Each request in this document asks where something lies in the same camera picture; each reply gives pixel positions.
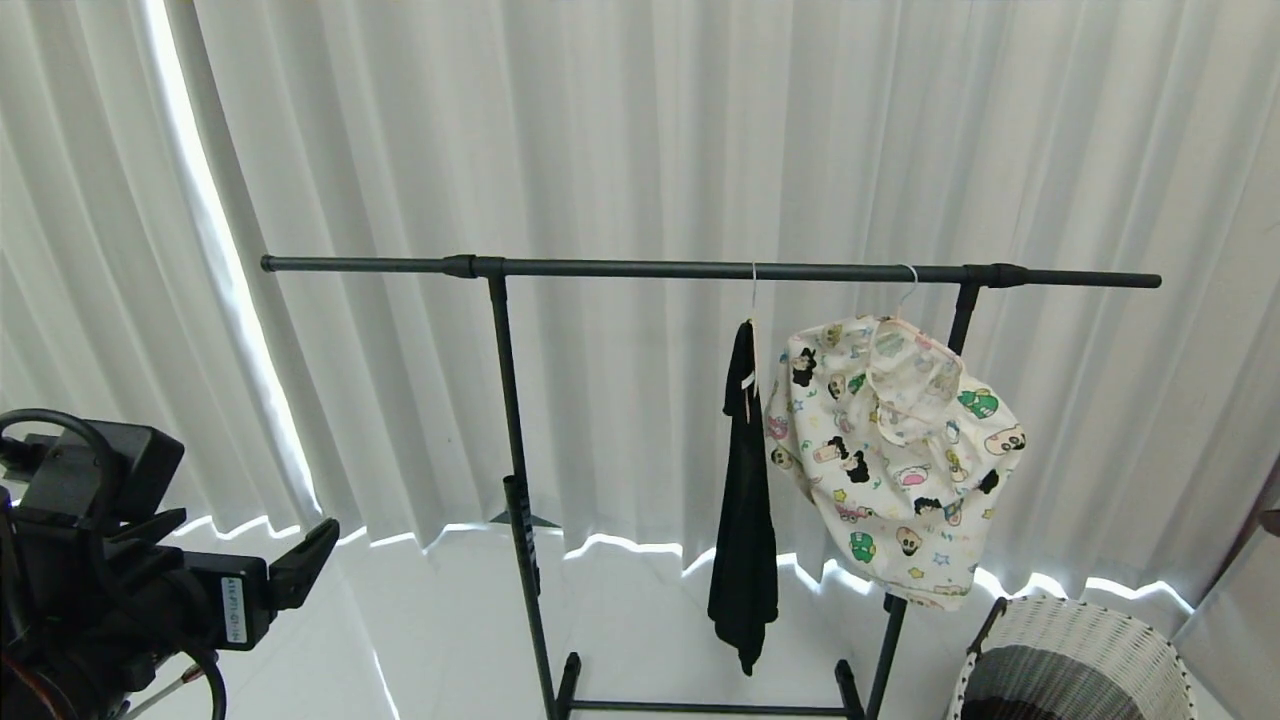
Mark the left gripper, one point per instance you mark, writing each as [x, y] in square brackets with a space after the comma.
[180, 590]

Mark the black garment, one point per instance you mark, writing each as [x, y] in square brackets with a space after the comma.
[745, 520]

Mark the pink clothes hanger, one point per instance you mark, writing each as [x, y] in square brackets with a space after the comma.
[905, 295]
[752, 290]

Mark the cream printed garment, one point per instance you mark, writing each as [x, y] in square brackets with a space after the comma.
[900, 480]

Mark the black clothes rack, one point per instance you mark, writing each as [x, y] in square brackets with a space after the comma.
[650, 269]

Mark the white laundry basket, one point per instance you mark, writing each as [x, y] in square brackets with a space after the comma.
[1080, 650]

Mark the white curtain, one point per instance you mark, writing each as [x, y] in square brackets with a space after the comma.
[600, 130]

